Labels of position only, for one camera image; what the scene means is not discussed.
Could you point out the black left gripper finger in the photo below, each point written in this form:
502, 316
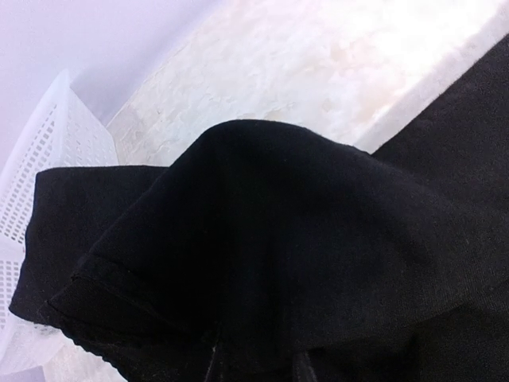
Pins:
303, 370

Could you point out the black long sleeve shirt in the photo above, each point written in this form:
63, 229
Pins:
264, 240

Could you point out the white perforated plastic basket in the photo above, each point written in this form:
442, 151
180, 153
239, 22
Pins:
60, 132

